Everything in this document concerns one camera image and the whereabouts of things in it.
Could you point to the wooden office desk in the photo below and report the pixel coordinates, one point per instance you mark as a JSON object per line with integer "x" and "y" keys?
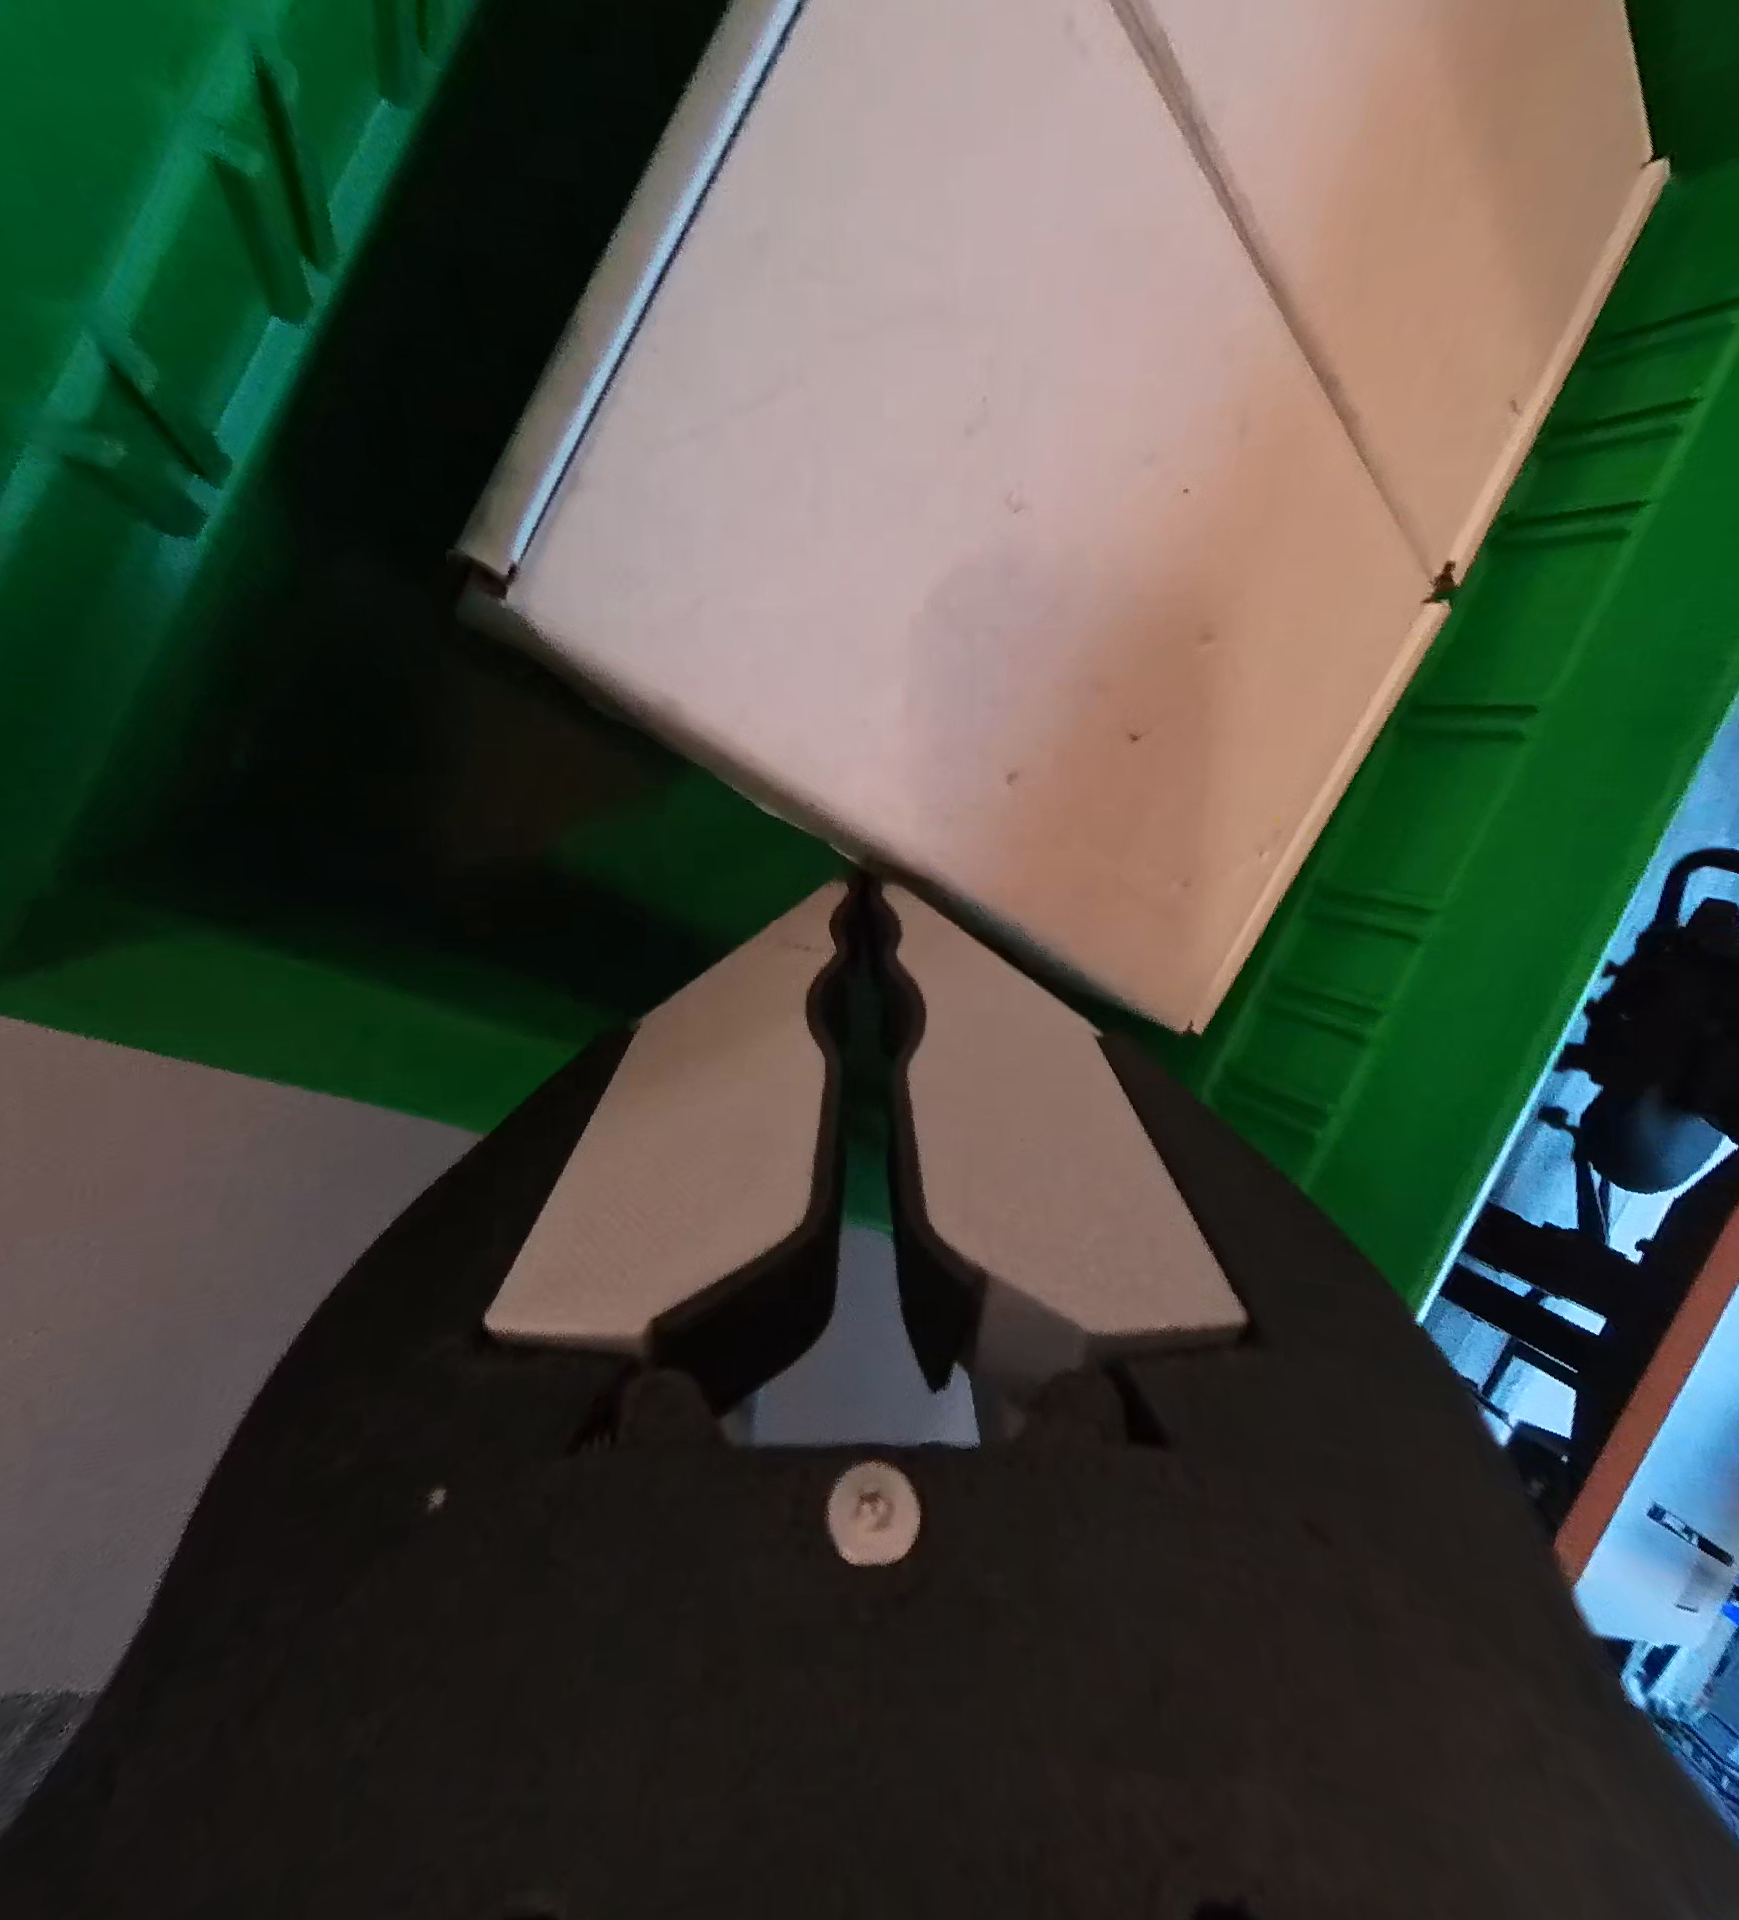
{"x": 1693, "y": 1291}

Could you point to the green plastic bin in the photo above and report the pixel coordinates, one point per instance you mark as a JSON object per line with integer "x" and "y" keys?
{"x": 90, "y": 375}

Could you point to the white mailer box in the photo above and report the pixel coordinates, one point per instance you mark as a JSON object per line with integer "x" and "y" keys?
{"x": 961, "y": 449}

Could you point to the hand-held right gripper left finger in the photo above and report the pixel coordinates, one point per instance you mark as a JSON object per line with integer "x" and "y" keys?
{"x": 661, "y": 1172}

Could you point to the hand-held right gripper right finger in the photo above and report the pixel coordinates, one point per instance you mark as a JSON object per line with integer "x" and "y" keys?
{"x": 1048, "y": 1172}

